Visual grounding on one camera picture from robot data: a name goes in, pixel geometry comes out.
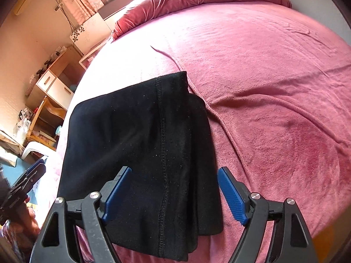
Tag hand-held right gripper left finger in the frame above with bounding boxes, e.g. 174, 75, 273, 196
29, 166, 133, 263

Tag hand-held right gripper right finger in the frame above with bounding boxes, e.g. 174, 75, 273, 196
217, 167, 319, 263

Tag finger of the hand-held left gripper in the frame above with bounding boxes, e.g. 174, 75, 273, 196
23, 158, 45, 174
16, 164, 46, 195

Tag black pants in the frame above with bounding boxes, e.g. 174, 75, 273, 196
57, 71, 224, 262

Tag person's left forearm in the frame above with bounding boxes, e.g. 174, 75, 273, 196
0, 222, 30, 263

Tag person's left hand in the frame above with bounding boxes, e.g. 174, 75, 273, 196
11, 199, 41, 237

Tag white plastic stool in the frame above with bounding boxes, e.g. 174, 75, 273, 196
20, 141, 57, 161

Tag clear plastic bag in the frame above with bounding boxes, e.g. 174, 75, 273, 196
15, 116, 30, 143

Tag wooden chair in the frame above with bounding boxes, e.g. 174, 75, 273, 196
26, 96, 68, 146

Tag wooden desk with white drawers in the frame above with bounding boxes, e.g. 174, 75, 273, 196
26, 45, 85, 113

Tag pink bed sheet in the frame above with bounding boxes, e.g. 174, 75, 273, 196
36, 4, 351, 263

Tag white floral cabinet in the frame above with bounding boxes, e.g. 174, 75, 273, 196
70, 12, 111, 58

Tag dark headboard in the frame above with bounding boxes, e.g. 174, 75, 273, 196
97, 0, 143, 20

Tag black wall cable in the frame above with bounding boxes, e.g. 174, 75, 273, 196
47, 0, 76, 35

